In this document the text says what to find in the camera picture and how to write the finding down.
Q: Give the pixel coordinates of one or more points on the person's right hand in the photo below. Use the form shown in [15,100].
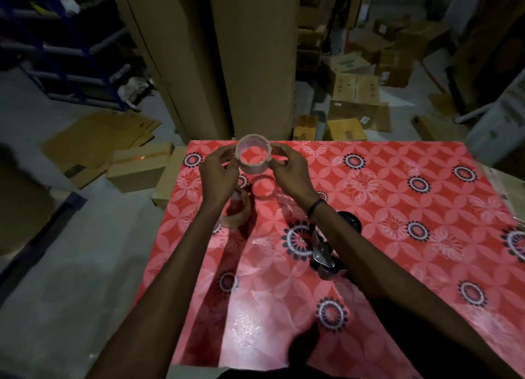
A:
[295,181]

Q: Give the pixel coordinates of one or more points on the person's left hand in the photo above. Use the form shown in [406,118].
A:
[219,181]

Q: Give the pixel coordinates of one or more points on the clear tape roll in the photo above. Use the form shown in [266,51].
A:
[238,216]

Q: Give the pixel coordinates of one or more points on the black metal tape dispenser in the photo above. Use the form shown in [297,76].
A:
[324,259]

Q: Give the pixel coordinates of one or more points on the person's right forearm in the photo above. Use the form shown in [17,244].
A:
[389,276]

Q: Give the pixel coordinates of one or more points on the person's left forearm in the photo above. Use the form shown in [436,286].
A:
[164,300]

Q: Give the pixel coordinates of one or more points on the black wristband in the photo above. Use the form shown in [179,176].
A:
[316,205]

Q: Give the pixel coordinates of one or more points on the brown cardboard box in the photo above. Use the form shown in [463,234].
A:
[168,181]
[135,169]

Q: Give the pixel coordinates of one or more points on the pile of cardboard boxes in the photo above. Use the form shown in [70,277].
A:
[354,88]

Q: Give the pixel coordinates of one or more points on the tall brown cardboard carton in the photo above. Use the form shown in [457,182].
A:
[164,62]
[254,62]

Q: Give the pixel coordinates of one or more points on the white crumpled plastic bag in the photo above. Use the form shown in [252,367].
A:
[133,91]

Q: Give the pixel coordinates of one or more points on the flattened cardboard sheets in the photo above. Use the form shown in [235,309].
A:
[94,140]

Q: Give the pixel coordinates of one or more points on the red floral table cover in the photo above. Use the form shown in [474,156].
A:
[410,268]

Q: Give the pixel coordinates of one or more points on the dark blue metal beam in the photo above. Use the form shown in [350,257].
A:
[49,227]

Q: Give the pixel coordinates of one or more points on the white air cooler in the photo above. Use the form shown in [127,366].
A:
[500,132]

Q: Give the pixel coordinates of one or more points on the taped plastic-wrapped cardboard box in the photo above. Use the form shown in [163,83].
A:
[508,190]

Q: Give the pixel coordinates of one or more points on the large dark printed carton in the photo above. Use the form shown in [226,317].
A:
[488,42]

